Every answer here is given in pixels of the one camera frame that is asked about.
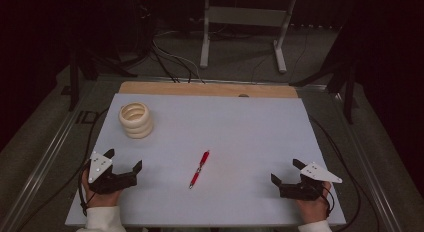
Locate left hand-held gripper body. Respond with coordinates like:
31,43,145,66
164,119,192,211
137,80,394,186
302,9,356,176
87,151,138,195

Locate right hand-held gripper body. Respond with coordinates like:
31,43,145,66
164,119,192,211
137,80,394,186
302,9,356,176
279,161,343,201

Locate person's left hand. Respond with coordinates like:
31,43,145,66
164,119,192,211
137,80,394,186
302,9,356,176
81,177,123,210

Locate person's right hand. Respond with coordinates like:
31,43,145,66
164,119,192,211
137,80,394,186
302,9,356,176
295,181,333,225

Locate cream ringed pen holder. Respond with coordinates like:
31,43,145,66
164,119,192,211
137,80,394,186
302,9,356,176
118,101,154,140

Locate red pen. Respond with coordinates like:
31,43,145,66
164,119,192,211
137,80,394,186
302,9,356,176
188,150,211,190

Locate white board table cover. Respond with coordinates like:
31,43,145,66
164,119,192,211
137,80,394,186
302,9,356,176
64,93,347,227

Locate black tripod stand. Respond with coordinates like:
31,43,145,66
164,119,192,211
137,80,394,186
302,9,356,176
67,41,138,112

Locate dark equipment with red light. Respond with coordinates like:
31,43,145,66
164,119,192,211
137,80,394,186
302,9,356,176
132,0,158,57

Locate white metal stand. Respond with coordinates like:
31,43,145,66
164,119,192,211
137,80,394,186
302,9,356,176
199,0,298,74

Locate long black cable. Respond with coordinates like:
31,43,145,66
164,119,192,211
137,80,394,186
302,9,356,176
15,106,111,232
308,114,381,232

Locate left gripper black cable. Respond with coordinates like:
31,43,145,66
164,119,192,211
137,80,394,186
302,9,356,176
77,161,92,217

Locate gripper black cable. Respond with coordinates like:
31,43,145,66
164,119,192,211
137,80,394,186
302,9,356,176
320,185,336,217
77,161,92,217

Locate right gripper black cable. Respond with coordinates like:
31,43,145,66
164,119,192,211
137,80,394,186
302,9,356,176
320,185,336,217

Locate metal floor rail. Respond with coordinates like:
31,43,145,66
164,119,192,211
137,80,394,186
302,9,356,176
331,91,403,232
0,81,98,232

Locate bundle of floor cables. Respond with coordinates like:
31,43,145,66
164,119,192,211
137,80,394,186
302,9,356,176
150,40,206,84

